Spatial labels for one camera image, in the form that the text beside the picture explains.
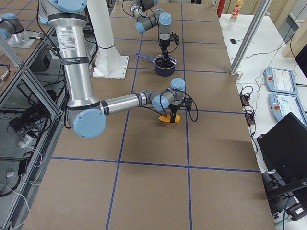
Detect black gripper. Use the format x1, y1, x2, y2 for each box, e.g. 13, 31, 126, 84
169, 103, 182, 123
159, 39, 170, 60

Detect yellow corn cob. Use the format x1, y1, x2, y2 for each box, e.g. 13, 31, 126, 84
159, 115, 181, 123

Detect dark blue pot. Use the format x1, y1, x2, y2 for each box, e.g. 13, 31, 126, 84
135, 53, 177, 77

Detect glass lid blue knob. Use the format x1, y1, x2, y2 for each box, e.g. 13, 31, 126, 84
154, 55, 177, 69

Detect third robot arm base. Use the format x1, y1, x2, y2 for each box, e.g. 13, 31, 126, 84
0, 13, 34, 48

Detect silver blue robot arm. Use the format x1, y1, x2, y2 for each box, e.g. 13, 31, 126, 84
38, 0, 187, 138
130, 0, 172, 60

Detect red plastic bottle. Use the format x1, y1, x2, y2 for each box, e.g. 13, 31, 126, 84
230, 0, 243, 22

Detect near blue teach pendant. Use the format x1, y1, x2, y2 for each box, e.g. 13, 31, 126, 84
269, 92, 307, 126

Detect blue teach pendant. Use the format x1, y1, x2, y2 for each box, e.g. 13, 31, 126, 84
264, 67, 298, 95
269, 92, 307, 126

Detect far blue teach pendant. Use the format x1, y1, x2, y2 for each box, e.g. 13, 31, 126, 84
264, 67, 298, 95

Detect black laptop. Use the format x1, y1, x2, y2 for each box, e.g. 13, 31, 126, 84
257, 112, 307, 180

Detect white pedestal column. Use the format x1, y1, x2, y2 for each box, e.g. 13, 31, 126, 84
87, 0, 129, 79

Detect aluminium frame post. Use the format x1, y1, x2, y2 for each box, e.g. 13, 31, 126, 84
229, 0, 272, 80

